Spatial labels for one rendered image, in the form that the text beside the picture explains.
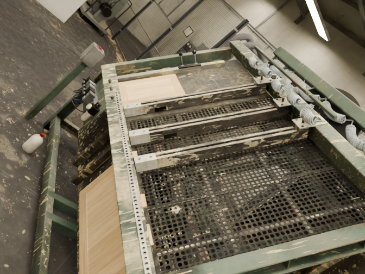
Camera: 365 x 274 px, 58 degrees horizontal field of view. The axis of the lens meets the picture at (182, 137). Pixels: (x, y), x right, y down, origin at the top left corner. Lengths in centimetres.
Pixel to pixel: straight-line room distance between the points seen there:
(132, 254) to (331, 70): 717
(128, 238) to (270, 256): 62
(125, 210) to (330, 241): 94
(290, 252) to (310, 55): 735
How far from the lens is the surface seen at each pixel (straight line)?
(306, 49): 877
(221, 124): 219
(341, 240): 164
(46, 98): 319
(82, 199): 252
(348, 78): 799
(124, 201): 171
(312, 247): 158
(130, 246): 154
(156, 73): 288
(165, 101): 238
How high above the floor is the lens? 163
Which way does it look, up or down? 13 degrees down
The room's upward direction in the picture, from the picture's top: 51 degrees clockwise
